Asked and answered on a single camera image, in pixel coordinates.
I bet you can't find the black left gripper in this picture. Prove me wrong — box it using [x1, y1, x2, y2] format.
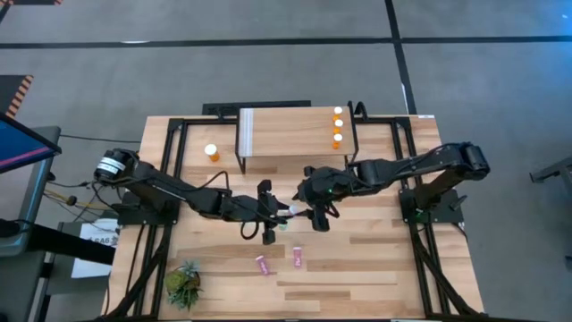
[218, 178, 292, 246]

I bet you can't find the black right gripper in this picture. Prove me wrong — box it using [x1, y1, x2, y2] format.
[293, 167, 358, 233]

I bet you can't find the small potted green plant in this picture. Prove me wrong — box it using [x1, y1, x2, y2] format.
[163, 259, 202, 312]

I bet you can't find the white paper sheet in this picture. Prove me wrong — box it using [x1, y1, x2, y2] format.
[71, 217, 122, 279]

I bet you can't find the black desk beam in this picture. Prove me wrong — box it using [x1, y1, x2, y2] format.
[26, 222, 116, 266]

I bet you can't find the grey monitor stand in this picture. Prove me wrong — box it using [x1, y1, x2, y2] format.
[0, 126, 63, 258]

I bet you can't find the grey metal stand leg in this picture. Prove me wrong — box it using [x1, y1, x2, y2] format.
[529, 155, 572, 184]

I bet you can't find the computer monitor blue screen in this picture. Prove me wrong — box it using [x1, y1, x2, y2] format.
[0, 111, 63, 174]

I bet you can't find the grey cabinet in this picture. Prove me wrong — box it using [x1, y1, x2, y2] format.
[0, 250, 50, 322]

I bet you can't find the black mat orange striped edge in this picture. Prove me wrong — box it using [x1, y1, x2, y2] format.
[0, 74, 35, 120]

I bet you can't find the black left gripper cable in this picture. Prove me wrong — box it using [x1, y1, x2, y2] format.
[240, 218, 261, 241]

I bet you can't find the wooden shelf black metal frame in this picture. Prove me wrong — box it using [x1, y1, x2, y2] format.
[235, 100, 361, 174]

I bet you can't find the yellow cable bundle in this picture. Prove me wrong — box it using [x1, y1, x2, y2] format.
[43, 187, 115, 211]

